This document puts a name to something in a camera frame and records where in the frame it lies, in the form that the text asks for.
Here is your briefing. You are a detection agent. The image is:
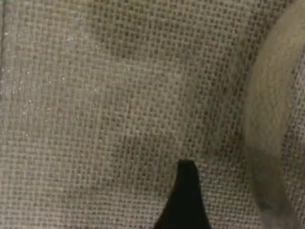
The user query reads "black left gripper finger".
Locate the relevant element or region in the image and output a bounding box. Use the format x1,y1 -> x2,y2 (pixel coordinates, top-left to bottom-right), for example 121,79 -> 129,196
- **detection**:
152,159 -> 212,229

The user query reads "brown burlap tote bag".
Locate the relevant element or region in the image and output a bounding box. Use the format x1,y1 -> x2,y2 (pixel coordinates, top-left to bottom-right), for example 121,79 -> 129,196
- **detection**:
0,0 -> 305,229

